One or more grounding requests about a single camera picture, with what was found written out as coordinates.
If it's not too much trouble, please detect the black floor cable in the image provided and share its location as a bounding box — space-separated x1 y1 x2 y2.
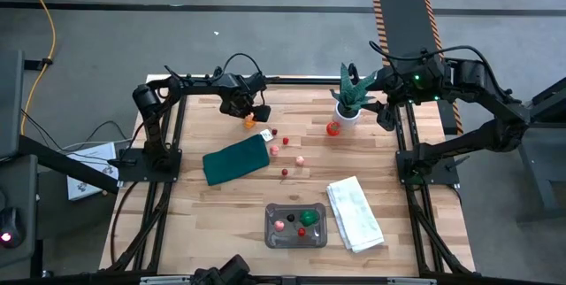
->
20 107 133 162

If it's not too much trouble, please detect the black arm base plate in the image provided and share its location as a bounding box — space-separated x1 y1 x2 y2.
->
395 150 461 185
117 148 182 183

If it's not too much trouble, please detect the dark grey metal stand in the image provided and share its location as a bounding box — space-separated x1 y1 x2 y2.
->
515 76 566 224

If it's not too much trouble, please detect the white floor cable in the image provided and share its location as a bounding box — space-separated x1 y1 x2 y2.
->
57 137 133 152

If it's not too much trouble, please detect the white printed booklet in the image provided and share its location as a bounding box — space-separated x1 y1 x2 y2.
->
65 142 119 201

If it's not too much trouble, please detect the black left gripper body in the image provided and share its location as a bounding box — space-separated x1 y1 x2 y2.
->
218 72 267 109

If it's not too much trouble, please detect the black orange-striped floor mat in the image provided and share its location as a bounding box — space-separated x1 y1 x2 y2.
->
371 0 464 135

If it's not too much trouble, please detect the green succulent in white pot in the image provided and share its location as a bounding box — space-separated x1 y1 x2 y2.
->
329 62 378 131

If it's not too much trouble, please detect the dark brown cable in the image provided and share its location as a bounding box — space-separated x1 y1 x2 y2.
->
110 181 139 265

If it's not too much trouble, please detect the yellow cable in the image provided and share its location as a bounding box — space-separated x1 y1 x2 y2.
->
16 0 57 135

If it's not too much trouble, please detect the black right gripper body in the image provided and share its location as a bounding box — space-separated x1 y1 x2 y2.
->
379 61 450 103

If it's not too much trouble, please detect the silver metal bracket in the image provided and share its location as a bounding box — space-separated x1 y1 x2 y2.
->
140 275 191 285
386 277 437 285

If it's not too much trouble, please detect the grey side desk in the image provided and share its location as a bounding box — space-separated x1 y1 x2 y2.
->
0 50 40 277

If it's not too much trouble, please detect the black computer mouse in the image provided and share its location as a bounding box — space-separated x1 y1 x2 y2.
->
0 207 26 250

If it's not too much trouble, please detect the black floor cable clip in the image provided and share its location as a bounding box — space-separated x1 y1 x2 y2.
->
24 57 54 72

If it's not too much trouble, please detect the black aluminium table frame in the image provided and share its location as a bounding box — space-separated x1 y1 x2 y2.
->
97 65 478 285

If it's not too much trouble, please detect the grey translucent plastic container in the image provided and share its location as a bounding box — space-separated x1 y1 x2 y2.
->
264 202 329 250

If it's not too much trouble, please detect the white folded towel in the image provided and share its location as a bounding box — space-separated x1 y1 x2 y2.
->
325 175 385 254

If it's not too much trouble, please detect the dark green cloth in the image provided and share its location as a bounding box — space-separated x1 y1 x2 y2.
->
202 134 271 187

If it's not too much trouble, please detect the green toy bell pepper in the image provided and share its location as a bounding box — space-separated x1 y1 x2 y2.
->
299 209 320 227

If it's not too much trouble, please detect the black diagonal beam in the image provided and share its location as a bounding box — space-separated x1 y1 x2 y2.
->
17 134 120 196

